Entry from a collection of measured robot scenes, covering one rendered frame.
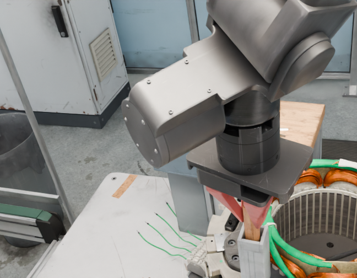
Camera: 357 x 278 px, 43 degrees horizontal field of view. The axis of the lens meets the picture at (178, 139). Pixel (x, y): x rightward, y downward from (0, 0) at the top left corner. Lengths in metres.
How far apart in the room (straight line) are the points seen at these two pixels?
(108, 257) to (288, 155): 0.72
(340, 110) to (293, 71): 2.62
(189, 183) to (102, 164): 1.77
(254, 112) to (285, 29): 0.10
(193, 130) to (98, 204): 0.90
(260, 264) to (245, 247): 0.03
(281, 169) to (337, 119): 2.42
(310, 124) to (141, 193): 0.52
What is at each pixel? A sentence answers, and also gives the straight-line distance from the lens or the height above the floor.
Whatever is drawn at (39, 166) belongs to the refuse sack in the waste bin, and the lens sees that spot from 2.12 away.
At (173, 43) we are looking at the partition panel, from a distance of 3.17.
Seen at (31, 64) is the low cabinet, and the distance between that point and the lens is 3.02.
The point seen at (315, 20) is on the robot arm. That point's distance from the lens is 0.28.
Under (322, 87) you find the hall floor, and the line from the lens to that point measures 3.15.
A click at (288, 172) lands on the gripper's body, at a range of 0.41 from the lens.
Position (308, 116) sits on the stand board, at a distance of 0.90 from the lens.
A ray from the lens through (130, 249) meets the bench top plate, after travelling 1.08.
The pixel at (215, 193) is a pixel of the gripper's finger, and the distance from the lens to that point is 0.44.
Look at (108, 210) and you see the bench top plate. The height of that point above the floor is 0.78.
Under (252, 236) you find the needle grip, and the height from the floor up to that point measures 1.19.
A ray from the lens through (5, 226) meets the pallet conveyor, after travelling 1.38.
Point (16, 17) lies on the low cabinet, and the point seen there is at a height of 0.77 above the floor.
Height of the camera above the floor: 1.56
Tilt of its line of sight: 34 degrees down
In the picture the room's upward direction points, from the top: 11 degrees counter-clockwise
